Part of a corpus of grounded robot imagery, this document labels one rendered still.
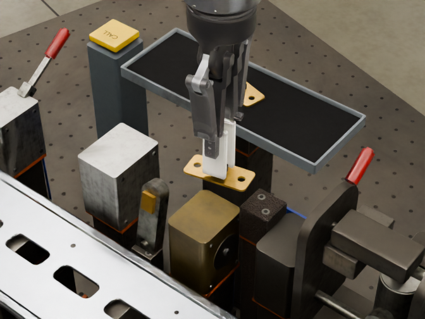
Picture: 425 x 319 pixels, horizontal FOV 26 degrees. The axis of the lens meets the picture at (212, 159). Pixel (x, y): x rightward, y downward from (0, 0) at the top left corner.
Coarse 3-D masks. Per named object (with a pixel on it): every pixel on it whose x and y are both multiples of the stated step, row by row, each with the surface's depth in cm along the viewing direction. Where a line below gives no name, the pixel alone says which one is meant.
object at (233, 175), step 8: (192, 160) 115; (200, 160) 115; (184, 168) 114; (192, 168) 114; (200, 168) 114; (232, 168) 114; (240, 168) 114; (200, 176) 113; (208, 176) 113; (232, 176) 113; (240, 176) 113; (248, 176) 113; (224, 184) 112; (232, 184) 112; (240, 184) 112; (248, 184) 112
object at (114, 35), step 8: (112, 24) 154; (120, 24) 154; (96, 32) 153; (104, 32) 153; (112, 32) 153; (120, 32) 153; (128, 32) 153; (136, 32) 153; (96, 40) 152; (104, 40) 151; (112, 40) 151; (120, 40) 151; (128, 40) 152; (112, 48) 150; (120, 48) 151
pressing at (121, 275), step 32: (0, 192) 148; (32, 192) 147; (32, 224) 143; (64, 224) 143; (0, 256) 138; (64, 256) 138; (96, 256) 138; (128, 256) 138; (0, 288) 134; (32, 288) 134; (64, 288) 134; (128, 288) 134; (160, 288) 134
